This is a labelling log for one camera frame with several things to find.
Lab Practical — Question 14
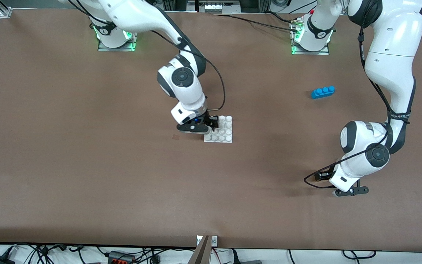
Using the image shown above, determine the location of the thick black table cable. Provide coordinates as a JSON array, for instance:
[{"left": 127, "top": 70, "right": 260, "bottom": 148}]
[{"left": 211, "top": 13, "right": 299, "bottom": 32}]

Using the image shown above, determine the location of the white power strip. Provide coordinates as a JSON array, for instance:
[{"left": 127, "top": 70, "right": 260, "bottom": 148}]
[{"left": 196, "top": 0, "right": 241, "bottom": 14}]

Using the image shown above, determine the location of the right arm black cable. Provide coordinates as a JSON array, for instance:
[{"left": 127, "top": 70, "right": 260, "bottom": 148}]
[{"left": 149, "top": 29, "right": 227, "bottom": 111}]

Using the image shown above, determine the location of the black velcro strap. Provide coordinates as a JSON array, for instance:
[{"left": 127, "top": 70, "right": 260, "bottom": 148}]
[{"left": 387, "top": 110, "right": 412, "bottom": 124}]

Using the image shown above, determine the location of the grey wedge-shaped post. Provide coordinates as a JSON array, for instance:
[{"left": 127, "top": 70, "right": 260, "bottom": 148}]
[{"left": 188, "top": 235, "right": 211, "bottom": 264}]

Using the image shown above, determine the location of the blue three-stud block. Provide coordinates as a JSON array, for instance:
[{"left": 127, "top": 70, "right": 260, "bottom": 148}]
[{"left": 311, "top": 86, "right": 336, "bottom": 100}]

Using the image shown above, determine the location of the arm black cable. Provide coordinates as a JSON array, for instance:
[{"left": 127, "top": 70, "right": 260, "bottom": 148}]
[
  {"left": 304, "top": 29, "right": 413, "bottom": 189},
  {"left": 149, "top": 29, "right": 227, "bottom": 111}
]

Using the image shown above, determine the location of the thin black table cable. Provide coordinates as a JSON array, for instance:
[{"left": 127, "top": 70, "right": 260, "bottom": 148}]
[{"left": 262, "top": 11, "right": 301, "bottom": 24}]

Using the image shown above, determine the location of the black box with orange buttons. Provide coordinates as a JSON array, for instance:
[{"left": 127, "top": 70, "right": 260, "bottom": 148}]
[{"left": 108, "top": 251, "right": 135, "bottom": 264}]

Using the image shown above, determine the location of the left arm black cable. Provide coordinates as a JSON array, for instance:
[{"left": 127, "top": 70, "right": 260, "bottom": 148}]
[{"left": 304, "top": 29, "right": 413, "bottom": 189}]

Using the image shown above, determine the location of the white studded base plate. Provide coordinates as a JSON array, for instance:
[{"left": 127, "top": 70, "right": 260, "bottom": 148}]
[{"left": 204, "top": 115, "right": 233, "bottom": 144}]

